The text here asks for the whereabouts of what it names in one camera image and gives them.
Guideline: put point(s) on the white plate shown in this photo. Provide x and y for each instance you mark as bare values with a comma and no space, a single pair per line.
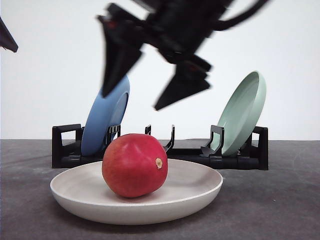
189,188

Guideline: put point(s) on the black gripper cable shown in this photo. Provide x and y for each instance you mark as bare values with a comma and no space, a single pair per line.
226,24

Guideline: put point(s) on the green plate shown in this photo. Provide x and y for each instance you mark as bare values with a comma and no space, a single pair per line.
243,115

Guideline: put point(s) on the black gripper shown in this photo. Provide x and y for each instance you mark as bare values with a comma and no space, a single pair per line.
178,28

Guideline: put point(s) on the black plate rack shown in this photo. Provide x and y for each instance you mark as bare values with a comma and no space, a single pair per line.
67,151

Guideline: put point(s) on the blue plate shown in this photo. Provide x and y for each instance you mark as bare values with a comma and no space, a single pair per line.
107,111

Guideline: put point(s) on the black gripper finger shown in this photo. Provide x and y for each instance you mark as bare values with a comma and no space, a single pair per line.
7,40

